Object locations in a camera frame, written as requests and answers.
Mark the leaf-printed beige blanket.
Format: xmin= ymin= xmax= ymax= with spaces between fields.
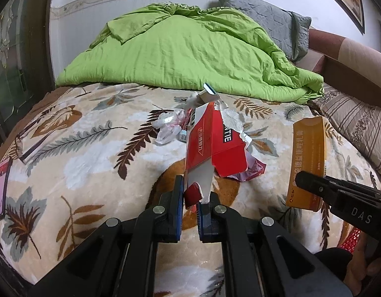
xmin=0 ymin=82 xmax=381 ymax=297

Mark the person's right hand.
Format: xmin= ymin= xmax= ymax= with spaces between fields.
xmin=345 ymin=233 xmax=381 ymax=289

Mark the dark wooden glass door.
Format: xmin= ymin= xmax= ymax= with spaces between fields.
xmin=0 ymin=0 xmax=55 ymax=150

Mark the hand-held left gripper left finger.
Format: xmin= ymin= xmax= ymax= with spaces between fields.
xmin=29 ymin=176 xmax=183 ymax=297

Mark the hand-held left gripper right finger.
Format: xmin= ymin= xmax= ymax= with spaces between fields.
xmin=197 ymin=192 xmax=354 ymax=297

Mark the grey quilted pillow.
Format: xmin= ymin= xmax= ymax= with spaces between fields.
xmin=216 ymin=0 xmax=312 ymax=63

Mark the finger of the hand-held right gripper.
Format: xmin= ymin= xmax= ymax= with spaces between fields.
xmin=295 ymin=171 xmax=343 ymax=205

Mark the red plastic basket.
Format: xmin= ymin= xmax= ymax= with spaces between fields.
xmin=338 ymin=227 xmax=365 ymax=249

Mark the magenta foil wrapper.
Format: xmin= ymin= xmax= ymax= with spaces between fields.
xmin=229 ymin=156 xmax=267 ymax=182

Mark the small white box blue end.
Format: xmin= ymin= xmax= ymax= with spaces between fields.
xmin=198 ymin=82 xmax=219 ymax=103

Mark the orange cardboard box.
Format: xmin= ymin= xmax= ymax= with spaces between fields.
xmin=286 ymin=116 xmax=329 ymax=212

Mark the brown striped pillow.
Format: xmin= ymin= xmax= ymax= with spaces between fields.
xmin=310 ymin=83 xmax=381 ymax=180

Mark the brown padded headboard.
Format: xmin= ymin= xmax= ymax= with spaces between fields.
xmin=297 ymin=28 xmax=381 ymax=116

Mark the torn red and white carton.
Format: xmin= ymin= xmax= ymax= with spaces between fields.
xmin=182 ymin=101 xmax=250 ymax=214

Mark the clear plastic bag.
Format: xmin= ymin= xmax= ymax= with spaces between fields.
xmin=151 ymin=109 xmax=191 ymax=145

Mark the green quilt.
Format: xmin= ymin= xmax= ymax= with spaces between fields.
xmin=55 ymin=2 xmax=325 ymax=105

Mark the smartphone with lit screen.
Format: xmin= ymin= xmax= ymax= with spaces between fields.
xmin=0 ymin=156 xmax=13 ymax=222

